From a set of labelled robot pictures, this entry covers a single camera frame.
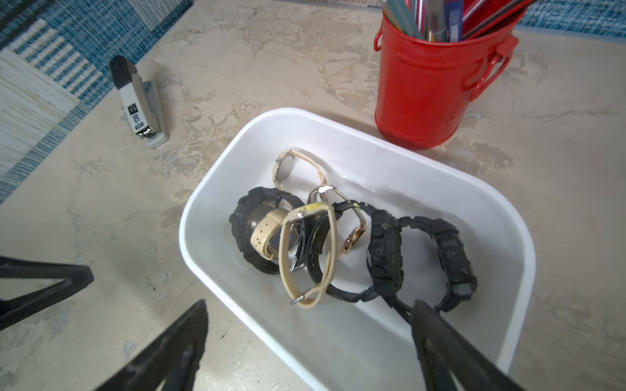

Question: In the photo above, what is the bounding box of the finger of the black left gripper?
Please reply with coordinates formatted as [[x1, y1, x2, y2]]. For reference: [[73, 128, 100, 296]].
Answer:
[[0, 256, 95, 332]]

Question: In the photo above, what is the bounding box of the red metal pen bucket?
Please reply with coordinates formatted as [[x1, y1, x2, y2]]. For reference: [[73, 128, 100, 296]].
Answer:
[[373, 1, 531, 150]]

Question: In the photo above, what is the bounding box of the white plastic storage box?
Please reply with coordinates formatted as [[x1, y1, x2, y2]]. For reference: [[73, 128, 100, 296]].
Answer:
[[179, 109, 536, 390]]

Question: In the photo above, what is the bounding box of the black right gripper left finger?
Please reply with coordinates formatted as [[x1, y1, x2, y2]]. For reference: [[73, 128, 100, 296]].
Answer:
[[98, 300, 209, 390]]

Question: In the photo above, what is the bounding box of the black chunky watch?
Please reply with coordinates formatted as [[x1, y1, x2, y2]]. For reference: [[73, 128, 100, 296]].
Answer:
[[229, 187, 303, 275]]

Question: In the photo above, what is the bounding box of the beige strap watch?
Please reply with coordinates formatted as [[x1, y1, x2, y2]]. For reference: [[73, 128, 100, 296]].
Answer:
[[307, 184, 367, 256]]

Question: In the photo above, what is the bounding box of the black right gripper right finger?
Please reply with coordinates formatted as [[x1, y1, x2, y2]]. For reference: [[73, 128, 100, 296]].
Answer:
[[410, 300, 521, 390]]

